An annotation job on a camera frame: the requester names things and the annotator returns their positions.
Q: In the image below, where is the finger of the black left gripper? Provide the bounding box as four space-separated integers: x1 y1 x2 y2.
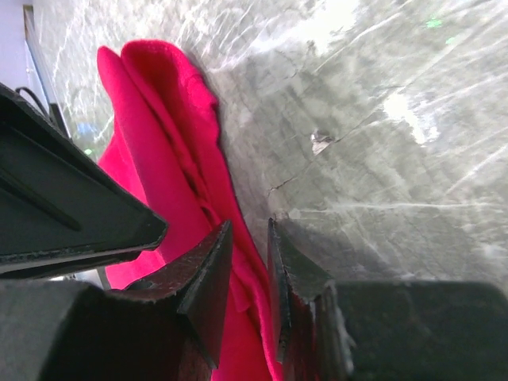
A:
1 86 167 278

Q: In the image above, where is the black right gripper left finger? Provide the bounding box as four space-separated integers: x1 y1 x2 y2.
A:
1 221 233 380

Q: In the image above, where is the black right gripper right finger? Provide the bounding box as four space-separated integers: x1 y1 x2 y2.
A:
267 221 507 380

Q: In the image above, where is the red t-shirt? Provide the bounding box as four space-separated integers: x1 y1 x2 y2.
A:
97 40 283 380

